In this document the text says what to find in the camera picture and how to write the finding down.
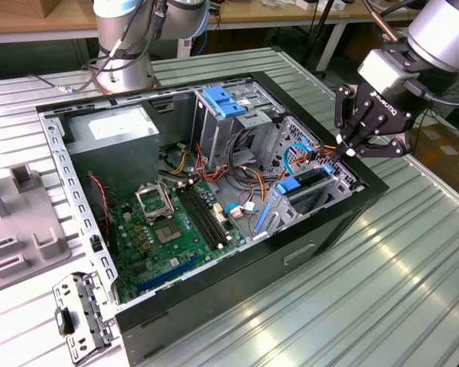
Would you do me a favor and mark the grey metal disk bay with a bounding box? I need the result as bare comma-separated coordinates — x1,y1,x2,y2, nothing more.
252,116,368,241

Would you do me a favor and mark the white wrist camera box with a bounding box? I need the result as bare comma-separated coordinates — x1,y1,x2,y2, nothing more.
356,48,420,93

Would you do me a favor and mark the red orange power wire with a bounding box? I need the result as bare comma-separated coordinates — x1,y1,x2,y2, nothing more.
315,141,343,158

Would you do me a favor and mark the black tripod stand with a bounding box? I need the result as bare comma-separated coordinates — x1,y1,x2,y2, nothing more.
301,0,340,73

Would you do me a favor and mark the small brown cardboard box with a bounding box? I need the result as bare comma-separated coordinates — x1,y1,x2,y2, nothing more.
24,0,62,18

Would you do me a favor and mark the blue plastic drive latch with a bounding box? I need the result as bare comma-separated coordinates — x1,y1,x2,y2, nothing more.
203,86,246,119

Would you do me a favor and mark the hard disk blue carrier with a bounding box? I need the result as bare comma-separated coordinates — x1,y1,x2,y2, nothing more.
253,163,336,235

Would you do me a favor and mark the grey parts rack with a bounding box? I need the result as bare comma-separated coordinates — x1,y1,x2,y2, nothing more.
0,164,74,297

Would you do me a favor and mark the blue expansion slot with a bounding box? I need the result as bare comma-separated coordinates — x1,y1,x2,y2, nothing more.
136,255,200,295

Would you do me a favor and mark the grey power supply unit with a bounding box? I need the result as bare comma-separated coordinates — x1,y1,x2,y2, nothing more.
63,105,161,200

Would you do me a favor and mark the wooden desk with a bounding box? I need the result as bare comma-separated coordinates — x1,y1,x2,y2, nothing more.
0,0,441,45

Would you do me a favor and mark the blue data wire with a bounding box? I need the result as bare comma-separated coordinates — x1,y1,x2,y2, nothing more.
282,141,318,179

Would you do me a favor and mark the metal rear slot bracket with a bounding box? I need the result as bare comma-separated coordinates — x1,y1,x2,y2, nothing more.
51,271,120,365

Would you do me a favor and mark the brown cardboard floor box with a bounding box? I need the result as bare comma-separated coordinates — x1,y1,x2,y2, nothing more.
394,122,459,192

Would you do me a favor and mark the black plastic latch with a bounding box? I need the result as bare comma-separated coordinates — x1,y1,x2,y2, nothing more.
54,308,77,337

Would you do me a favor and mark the black RAM slot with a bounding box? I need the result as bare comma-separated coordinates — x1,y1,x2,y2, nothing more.
187,183,229,246
182,185,225,248
191,182,233,244
177,186,222,252

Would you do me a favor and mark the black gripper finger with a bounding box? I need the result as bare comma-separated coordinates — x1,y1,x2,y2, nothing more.
337,113,412,160
334,84,373,154

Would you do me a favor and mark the orange black wire bundle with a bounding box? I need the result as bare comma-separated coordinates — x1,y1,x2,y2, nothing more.
193,141,276,203

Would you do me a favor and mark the grey metal drive cage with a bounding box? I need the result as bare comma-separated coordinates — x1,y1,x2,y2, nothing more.
193,82,286,169

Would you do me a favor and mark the yellow orange wire bundle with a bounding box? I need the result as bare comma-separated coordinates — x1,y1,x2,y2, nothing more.
171,147,195,176

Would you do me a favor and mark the thin cable metal plug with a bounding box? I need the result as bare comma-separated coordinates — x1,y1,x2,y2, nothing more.
27,73,74,96

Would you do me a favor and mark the metal socket cover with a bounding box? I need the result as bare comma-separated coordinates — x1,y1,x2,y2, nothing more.
134,181,176,226

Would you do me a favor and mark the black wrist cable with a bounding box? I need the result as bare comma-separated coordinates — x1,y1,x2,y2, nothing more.
361,0,418,44

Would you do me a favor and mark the green motherboard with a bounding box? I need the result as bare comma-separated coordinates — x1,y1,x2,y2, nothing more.
109,179,248,305

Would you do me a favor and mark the white connector blue wire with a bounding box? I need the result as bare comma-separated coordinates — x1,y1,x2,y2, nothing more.
224,202,259,219

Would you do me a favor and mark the black open PC case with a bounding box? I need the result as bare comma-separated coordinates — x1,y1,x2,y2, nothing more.
35,70,390,366

